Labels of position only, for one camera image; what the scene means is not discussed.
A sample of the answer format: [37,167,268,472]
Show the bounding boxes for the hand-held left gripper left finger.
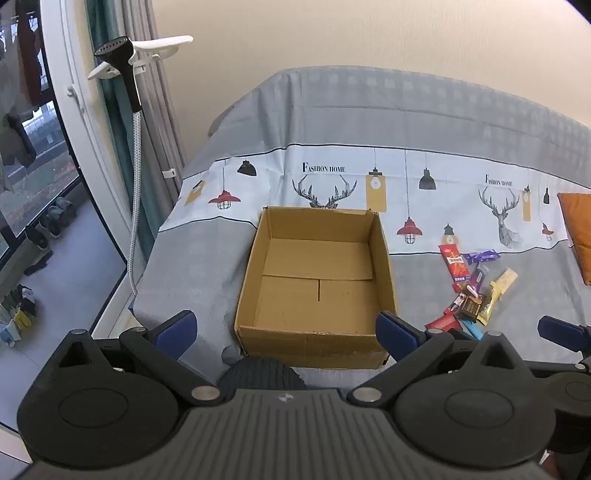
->
[44,311,222,405]

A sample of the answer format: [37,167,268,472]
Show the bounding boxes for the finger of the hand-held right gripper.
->
[538,316,591,356]

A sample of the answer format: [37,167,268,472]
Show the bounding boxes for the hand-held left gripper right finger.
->
[348,312,527,405]

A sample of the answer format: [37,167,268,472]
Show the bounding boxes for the brown cardboard box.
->
[234,206,399,370]

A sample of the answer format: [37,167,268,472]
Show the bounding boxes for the red snack packet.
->
[438,244,472,294]

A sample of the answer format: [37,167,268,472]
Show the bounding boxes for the purple chocolate bar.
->
[463,250,502,267]

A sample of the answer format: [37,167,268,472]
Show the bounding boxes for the pile of mixed snack packets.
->
[425,263,519,340]

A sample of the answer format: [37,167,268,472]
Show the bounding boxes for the dark knitted cloth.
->
[217,356,304,393]

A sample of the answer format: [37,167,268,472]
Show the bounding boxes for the orange pillow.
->
[557,191,591,287]

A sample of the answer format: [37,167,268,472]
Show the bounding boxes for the colourful cloth bundle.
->
[0,285,38,346]

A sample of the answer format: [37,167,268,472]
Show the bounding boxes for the grey shoes pair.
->
[45,198,79,239]

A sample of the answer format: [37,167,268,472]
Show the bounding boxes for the grey curtain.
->
[121,0,188,197]

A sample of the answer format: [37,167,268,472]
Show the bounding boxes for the glass balcony door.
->
[0,0,86,252]

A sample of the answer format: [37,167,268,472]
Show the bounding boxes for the grey printed bed sheet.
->
[131,65,591,393]

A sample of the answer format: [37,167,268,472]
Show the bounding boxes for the dark hanging garment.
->
[0,112,38,168]

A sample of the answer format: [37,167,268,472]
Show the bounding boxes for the black garment steamer head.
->
[95,36,144,112]

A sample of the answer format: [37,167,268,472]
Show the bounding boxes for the white steamer hanger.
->
[88,35,194,80]

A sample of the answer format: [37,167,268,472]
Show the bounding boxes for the reddish hanging garment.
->
[17,13,45,106]

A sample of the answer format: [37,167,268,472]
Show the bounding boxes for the braided steamer hose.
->
[127,111,145,297]

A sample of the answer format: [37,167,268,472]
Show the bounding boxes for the garment steamer with hose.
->
[85,0,156,261]

